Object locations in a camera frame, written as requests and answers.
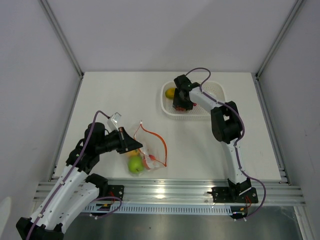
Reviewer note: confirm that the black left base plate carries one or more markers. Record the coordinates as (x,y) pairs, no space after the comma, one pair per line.
(112,191)

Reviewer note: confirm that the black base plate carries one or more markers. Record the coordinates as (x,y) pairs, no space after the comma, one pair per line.
(112,191)
(225,195)

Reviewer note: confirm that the red orange peach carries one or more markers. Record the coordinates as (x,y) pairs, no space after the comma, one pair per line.
(150,162)

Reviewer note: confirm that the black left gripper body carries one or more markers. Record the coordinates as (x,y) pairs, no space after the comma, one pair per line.
(111,143)

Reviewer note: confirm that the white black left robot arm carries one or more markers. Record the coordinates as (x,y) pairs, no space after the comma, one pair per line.
(77,186)

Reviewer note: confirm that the white slotted cable duct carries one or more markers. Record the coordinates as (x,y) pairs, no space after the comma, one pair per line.
(175,209)

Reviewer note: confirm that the orange with green leaf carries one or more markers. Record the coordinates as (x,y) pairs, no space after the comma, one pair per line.
(132,153)

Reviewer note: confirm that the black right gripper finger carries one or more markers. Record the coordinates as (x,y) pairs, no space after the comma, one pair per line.
(177,101)
(188,104)

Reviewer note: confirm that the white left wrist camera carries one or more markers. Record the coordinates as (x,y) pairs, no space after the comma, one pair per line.
(113,121)

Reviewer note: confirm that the green apple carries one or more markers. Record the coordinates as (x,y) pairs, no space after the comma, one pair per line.
(135,164)

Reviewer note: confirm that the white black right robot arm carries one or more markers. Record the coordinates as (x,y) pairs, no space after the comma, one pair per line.
(226,125)

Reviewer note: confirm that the green yellow mango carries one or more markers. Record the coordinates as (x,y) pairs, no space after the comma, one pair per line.
(170,93)

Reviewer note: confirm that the red grape bunch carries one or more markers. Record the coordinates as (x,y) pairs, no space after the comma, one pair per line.
(182,109)

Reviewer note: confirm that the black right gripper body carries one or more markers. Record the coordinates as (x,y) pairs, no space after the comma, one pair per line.
(179,91)

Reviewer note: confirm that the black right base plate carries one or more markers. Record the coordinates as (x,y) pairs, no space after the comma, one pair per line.
(225,195)

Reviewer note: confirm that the clear zip bag orange zipper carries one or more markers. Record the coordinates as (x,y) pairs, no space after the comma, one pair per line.
(153,144)

